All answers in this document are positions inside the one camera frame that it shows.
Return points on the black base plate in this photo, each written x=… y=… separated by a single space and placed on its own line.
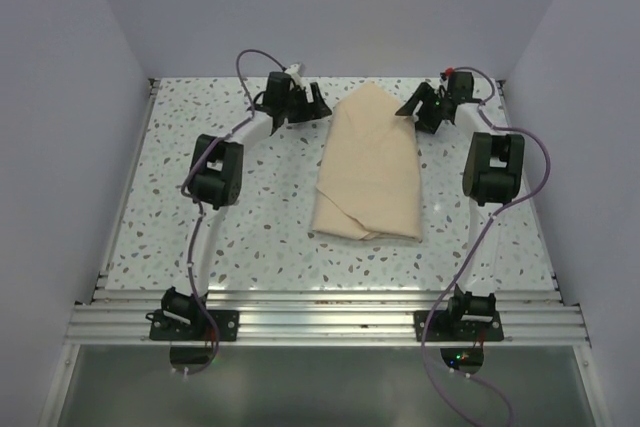
x=167 y=328
x=469 y=328

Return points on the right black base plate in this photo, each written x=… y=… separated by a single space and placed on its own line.
x=469 y=328

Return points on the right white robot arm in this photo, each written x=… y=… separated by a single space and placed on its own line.
x=491 y=180

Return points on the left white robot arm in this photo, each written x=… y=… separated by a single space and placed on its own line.
x=214 y=180

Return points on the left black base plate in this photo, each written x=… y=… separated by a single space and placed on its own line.
x=167 y=328

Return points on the aluminium mounting rail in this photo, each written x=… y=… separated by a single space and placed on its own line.
x=327 y=318

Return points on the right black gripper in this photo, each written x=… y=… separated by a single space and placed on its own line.
x=422 y=94

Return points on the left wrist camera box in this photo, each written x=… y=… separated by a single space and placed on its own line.
x=296 y=72

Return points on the beige surgical cloth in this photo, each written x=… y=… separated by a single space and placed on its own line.
x=369 y=182

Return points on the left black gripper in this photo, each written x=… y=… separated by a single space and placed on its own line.
x=307 y=113

